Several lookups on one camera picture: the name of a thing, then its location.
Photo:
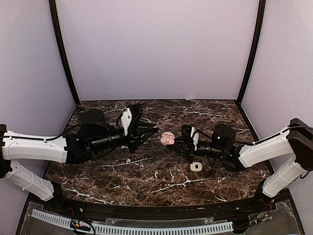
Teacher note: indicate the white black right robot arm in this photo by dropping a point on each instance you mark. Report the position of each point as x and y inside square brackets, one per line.
[296, 140]

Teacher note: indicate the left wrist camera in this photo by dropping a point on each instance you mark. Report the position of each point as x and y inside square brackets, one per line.
[129, 119]

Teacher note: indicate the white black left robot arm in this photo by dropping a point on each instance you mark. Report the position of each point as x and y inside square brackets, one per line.
[94, 135]

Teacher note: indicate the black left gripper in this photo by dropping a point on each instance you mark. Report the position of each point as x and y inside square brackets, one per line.
[135, 134]

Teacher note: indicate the pink earbud charging case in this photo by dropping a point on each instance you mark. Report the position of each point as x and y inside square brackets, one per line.
[167, 138]

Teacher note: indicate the white slotted cable duct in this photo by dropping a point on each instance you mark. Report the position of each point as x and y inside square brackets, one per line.
[132, 227]

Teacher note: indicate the white charging case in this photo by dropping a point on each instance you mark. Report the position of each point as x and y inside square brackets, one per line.
[196, 167]

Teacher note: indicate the black right frame post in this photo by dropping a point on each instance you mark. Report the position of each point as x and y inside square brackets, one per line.
[253, 51]

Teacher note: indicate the black left frame post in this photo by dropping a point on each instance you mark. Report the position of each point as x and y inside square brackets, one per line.
[62, 50]

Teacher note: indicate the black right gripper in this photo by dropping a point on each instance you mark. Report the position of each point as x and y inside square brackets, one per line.
[187, 147]

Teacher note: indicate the black front aluminium rail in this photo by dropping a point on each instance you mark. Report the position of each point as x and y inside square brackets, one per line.
[94, 211]

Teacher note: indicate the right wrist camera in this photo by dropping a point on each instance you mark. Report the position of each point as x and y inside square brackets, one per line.
[190, 135]

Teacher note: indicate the black frame post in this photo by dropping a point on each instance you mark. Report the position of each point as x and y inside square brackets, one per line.
[253, 51]
[62, 50]

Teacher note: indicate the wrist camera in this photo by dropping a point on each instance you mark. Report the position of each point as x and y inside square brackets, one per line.
[129, 119]
[190, 135]

